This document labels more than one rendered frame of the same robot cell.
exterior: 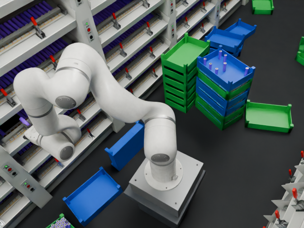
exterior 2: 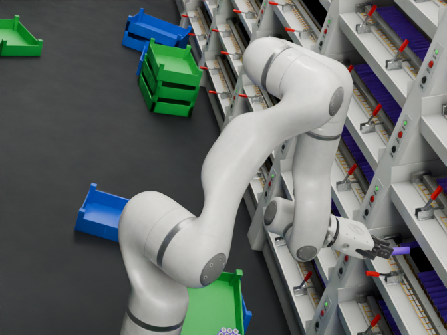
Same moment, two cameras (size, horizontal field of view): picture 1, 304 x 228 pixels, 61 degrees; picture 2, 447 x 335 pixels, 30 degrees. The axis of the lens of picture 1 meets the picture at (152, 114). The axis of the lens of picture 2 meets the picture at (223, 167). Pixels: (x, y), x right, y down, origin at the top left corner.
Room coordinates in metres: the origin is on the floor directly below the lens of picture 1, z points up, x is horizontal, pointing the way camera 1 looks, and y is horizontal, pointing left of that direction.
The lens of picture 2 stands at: (1.20, -1.21, 1.62)
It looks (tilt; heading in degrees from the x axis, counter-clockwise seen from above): 27 degrees down; 116
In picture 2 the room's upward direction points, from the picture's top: 18 degrees clockwise
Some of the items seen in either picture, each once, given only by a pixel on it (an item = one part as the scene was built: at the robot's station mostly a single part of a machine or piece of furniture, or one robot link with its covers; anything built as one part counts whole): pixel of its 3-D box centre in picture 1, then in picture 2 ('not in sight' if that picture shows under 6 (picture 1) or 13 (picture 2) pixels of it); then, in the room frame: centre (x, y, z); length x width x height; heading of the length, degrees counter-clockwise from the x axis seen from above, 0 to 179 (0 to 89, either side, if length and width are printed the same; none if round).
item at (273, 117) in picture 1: (268, 116); not in sight; (1.07, -0.82, 0.04); 0.30 x 0.20 x 0.08; 69
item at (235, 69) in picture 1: (224, 67); not in sight; (1.21, -0.50, 0.44); 0.30 x 0.20 x 0.08; 26
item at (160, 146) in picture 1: (160, 145); (157, 255); (0.55, -0.01, 0.69); 0.19 x 0.12 x 0.24; 172
